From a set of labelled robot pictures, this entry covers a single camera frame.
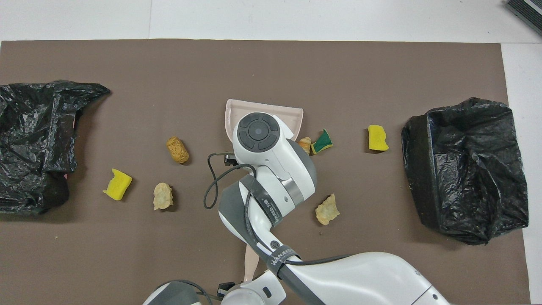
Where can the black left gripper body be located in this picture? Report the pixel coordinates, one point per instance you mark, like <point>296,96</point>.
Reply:
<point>225,289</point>

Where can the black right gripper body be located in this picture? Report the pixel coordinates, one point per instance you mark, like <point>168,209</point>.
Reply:
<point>230,159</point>

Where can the brown toy bread roll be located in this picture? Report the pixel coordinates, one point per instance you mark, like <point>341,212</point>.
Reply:
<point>177,149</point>

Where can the beige plastic dustpan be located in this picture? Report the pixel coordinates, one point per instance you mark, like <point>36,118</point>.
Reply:
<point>271,106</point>

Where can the large striped toy croissant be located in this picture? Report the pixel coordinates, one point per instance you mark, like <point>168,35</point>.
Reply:
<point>305,143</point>

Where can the small striped toy pastry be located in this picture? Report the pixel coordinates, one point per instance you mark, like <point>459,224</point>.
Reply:
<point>162,197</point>

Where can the green and yellow sponge piece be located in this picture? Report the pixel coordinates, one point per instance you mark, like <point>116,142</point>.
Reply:
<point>322,142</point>

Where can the pale toy dumpling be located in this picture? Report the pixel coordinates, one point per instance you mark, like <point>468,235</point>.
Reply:
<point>326,210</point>

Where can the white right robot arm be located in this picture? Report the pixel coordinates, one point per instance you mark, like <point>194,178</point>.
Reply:
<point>271,169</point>

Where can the crumpled black trash bag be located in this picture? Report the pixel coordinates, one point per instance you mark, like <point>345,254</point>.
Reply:
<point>34,127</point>

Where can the right black bin bag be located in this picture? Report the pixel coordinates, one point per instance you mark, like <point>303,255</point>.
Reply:
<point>465,169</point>

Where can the brown table mat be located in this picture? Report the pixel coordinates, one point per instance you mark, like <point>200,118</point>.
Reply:
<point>127,67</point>

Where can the grey ribbed device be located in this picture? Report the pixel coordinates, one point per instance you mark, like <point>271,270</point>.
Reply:
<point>527,10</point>

